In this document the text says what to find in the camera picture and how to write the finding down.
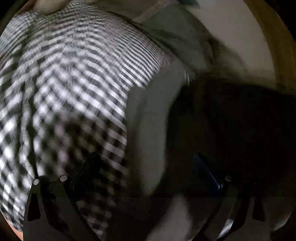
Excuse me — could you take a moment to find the grey quilt with pink stripe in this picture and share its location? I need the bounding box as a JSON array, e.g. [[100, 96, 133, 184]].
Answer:
[[94, 1, 246, 76]]

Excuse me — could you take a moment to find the grey lettered hoodie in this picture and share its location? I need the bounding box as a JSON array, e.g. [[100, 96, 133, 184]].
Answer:
[[124, 55, 296, 241]]

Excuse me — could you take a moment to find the teal pillow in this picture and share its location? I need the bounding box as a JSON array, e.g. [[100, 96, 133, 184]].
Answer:
[[178, 0, 199, 7]]

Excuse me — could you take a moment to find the pink plush bear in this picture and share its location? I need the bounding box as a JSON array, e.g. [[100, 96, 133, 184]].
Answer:
[[33, 0, 69, 15]]

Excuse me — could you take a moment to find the black white checkered bedsheet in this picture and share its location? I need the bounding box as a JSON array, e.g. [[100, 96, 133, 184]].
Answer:
[[1, 1, 168, 240]]

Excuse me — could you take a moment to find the wooden bunk bed frame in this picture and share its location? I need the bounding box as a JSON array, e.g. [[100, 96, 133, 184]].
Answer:
[[245, 1, 295, 91]]

